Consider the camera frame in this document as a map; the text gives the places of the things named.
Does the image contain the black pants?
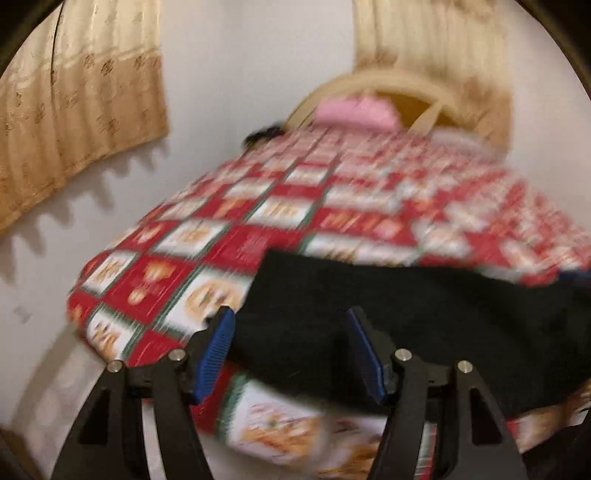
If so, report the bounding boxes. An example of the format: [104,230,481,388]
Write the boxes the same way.
[228,251,590,418]

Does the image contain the red teddy bear patchwork bedspread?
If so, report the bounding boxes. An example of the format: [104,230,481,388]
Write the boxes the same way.
[68,128,590,479]

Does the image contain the striped grey pillow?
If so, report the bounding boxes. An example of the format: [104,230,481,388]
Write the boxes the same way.
[429,128,504,161]

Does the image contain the black object beside bed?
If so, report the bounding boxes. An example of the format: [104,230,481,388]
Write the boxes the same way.
[242,124,286,151]

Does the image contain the pink pillow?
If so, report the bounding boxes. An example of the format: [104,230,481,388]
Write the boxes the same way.
[312,96,401,132]

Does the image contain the cream wooden headboard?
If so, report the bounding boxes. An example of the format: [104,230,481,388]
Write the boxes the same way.
[284,67,473,134]

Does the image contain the beige curtain behind headboard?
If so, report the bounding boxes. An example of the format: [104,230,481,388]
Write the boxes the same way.
[353,0,514,153]

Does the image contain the beige curtain left wall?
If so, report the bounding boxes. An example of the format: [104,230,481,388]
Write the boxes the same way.
[1,1,169,229]

